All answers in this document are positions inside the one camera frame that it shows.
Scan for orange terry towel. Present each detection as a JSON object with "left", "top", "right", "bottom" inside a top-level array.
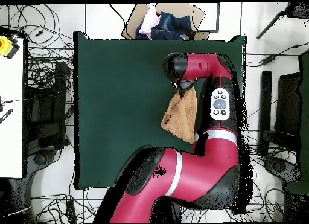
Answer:
[{"left": 161, "top": 86, "right": 198, "bottom": 145}]

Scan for dark green table cloth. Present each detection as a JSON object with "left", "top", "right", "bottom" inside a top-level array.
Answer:
[{"left": 73, "top": 31, "right": 247, "bottom": 191}]

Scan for blue denim jeans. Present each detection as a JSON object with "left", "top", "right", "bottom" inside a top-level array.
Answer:
[{"left": 135, "top": 11, "right": 197, "bottom": 40}]

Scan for pink garment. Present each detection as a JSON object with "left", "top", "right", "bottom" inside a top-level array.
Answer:
[{"left": 139, "top": 5, "right": 161, "bottom": 37}]

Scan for brown cardboard box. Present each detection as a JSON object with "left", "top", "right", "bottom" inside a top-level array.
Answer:
[{"left": 121, "top": 3, "right": 211, "bottom": 40}]

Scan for black grey stand foot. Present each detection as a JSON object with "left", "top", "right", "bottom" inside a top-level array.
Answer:
[
  {"left": 261, "top": 155, "right": 302, "bottom": 186},
  {"left": 24, "top": 149, "right": 59, "bottom": 210}
]

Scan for white desk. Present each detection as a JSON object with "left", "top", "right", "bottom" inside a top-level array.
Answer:
[{"left": 0, "top": 37, "right": 25, "bottom": 179}]

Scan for green covered side table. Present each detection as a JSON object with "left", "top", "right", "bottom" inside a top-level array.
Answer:
[{"left": 284, "top": 50, "right": 309, "bottom": 196}]

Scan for yellow emergency stop button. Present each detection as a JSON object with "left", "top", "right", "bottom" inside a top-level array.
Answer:
[{"left": 0, "top": 35, "right": 21, "bottom": 60}]

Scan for black tripod leg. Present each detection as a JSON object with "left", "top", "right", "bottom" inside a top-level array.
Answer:
[{"left": 256, "top": 2, "right": 309, "bottom": 40}]

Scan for black cables with adapter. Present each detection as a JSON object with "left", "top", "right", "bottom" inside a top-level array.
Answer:
[{"left": 31, "top": 193, "right": 104, "bottom": 223}]

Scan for black cable tangle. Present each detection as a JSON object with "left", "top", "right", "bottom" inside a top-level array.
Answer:
[{"left": 8, "top": 4, "right": 74, "bottom": 89}]

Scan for black floor cable bundle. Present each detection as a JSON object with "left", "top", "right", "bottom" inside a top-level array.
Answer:
[{"left": 224, "top": 136, "right": 290, "bottom": 222}]

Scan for black cable with adapter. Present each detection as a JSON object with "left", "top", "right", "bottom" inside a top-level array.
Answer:
[{"left": 244, "top": 41, "right": 309, "bottom": 68}]

